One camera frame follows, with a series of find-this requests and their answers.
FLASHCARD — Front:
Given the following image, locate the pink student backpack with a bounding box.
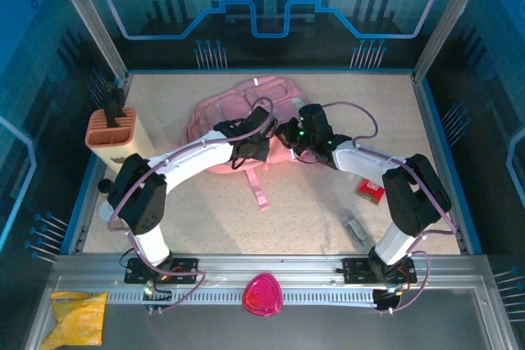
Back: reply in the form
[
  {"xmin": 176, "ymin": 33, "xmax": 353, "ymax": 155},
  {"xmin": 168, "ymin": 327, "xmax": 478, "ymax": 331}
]
[{"xmin": 186, "ymin": 75, "xmax": 317, "ymax": 211}]

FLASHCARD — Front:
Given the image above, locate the small red booklet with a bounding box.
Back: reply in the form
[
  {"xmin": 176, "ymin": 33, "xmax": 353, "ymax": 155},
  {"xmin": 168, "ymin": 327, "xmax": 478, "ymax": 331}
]
[{"xmin": 354, "ymin": 177, "xmax": 385, "ymax": 206}]

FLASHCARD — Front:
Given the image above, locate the yellow plastic bag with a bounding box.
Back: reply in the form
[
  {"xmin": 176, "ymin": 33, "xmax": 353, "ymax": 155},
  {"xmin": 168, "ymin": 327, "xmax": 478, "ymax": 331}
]
[{"xmin": 39, "ymin": 290, "xmax": 108, "ymax": 347}]

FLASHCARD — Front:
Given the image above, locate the cream knife block orange top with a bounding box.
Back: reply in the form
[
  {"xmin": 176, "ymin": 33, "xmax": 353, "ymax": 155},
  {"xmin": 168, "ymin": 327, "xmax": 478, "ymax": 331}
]
[{"xmin": 84, "ymin": 107, "xmax": 155, "ymax": 170}]

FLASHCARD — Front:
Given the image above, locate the aluminium front beam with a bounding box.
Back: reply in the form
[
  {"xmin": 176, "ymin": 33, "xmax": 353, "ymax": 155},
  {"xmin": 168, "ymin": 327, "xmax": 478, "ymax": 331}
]
[{"xmin": 48, "ymin": 253, "xmax": 491, "ymax": 306}]

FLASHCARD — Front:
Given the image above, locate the pink triangular container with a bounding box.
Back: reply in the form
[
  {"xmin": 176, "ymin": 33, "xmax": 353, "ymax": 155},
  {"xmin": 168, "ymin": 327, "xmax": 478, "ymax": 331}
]
[{"xmin": 241, "ymin": 272, "xmax": 284, "ymax": 318}]

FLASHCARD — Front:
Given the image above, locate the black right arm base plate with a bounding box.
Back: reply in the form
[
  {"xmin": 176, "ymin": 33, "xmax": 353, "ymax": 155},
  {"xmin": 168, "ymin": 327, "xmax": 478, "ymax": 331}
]
[{"xmin": 342, "ymin": 257, "xmax": 418, "ymax": 285}]

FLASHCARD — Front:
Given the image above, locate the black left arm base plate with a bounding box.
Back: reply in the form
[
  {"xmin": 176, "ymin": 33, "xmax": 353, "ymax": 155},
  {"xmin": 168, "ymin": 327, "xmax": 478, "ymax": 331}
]
[{"xmin": 124, "ymin": 257, "xmax": 200, "ymax": 285}]

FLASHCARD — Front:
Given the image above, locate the aluminium frame post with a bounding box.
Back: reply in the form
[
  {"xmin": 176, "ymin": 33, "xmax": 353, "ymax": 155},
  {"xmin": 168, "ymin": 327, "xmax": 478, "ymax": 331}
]
[
  {"xmin": 412, "ymin": 0, "xmax": 491, "ymax": 81},
  {"xmin": 44, "ymin": 0, "xmax": 130, "ymax": 84}
]

